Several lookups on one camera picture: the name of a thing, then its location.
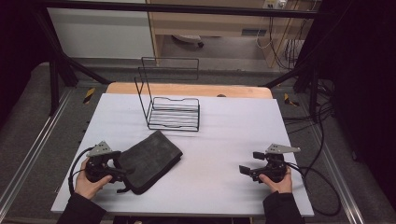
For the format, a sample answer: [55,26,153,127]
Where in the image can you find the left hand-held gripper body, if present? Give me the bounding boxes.
[85,141,126,185]

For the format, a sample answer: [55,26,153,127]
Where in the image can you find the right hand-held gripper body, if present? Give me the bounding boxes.
[250,143,302,184]

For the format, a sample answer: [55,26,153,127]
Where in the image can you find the dark grey cloth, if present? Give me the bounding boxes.
[113,130,184,196]

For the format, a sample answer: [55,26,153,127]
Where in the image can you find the black wire rack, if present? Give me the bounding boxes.
[134,56,201,133]

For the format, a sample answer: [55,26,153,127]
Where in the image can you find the person's right hand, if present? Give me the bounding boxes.
[258,167,294,195]

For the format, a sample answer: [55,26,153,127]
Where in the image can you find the person's left hand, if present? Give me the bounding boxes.
[74,158,114,201]

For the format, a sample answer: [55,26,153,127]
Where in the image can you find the yellow black striped tape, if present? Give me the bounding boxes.
[82,87,96,105]
[283,92,300,108]

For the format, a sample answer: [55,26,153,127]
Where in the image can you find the wooden table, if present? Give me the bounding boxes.
[106,81,274,100]

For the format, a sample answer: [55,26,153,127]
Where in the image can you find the white panel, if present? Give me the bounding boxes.
[46,0,156,60]

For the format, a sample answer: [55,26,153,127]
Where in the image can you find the light wooden desk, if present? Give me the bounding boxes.
[146,0,321,68]

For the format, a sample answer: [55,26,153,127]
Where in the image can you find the grey chair base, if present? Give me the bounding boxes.
[171,34,205,49]

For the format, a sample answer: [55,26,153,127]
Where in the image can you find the white power strip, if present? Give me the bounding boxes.
[262,0,288,10]

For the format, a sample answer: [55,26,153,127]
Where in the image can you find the left hand-held gripper black cable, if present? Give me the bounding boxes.
[67,147,95,196]

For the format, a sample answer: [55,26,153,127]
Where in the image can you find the hand-held gripper black cable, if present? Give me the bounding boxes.
[285,161,342,217]
[67,147,95,196]

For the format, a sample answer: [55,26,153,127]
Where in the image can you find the right hand-held gripper black cable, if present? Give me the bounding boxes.
[285,161,342,217]

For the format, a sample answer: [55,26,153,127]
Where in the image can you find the aluminium rail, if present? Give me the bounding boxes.
[311,124,366,224]
[0,88,75,216]

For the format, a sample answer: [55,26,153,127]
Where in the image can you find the bundle of black floor cables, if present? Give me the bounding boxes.
[281,77,336,135]

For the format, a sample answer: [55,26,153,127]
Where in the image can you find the cables under desk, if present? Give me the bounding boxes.
[255,15,308,71]

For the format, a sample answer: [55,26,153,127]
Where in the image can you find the black metal frame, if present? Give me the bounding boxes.
[31,0,331,118]

